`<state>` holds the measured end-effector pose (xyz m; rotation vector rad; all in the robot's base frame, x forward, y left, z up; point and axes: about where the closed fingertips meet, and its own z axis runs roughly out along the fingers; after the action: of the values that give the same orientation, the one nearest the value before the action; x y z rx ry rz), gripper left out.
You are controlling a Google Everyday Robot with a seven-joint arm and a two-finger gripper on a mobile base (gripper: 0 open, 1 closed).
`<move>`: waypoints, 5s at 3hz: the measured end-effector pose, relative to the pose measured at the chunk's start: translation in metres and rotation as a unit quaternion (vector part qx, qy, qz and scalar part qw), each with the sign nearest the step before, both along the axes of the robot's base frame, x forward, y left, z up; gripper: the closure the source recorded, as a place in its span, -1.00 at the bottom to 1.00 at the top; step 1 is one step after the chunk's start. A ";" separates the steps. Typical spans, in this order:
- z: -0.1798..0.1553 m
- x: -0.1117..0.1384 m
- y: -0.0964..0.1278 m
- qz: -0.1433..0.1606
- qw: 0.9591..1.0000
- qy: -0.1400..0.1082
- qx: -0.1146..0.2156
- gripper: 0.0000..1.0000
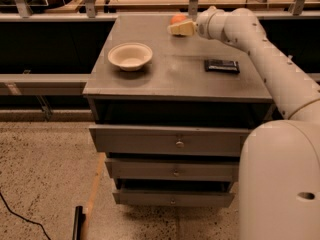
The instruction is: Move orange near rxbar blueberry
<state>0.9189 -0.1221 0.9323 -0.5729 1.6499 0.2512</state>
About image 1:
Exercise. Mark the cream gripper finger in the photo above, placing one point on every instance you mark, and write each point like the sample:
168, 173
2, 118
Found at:
184, 28

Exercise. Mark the orange fruit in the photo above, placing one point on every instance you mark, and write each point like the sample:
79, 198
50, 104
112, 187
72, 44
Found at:
178, 18

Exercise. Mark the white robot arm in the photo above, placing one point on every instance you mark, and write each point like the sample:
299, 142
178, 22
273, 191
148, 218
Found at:
279, 171

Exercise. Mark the white paper bowl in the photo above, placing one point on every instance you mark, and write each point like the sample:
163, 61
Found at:
130, 56

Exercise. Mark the grey drawer cabinet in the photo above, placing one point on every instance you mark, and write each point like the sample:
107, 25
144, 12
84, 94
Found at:
175, 90

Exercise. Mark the top grey drawer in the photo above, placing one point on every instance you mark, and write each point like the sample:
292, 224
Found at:
166, 140

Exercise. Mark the grey drawer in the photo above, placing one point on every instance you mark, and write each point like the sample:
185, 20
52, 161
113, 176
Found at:
172, 198
171, 170
166, 140

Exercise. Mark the middle grey drawer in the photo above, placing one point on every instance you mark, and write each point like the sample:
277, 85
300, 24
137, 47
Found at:
171, 170

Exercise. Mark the bottom grey drawer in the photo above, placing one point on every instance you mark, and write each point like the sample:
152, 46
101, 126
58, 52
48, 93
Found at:
172, 198

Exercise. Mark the grey metal railing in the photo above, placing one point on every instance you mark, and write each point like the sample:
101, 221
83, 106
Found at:
45, 44

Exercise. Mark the black bar on floor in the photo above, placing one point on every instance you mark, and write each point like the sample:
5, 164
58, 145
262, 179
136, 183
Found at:
78, 221

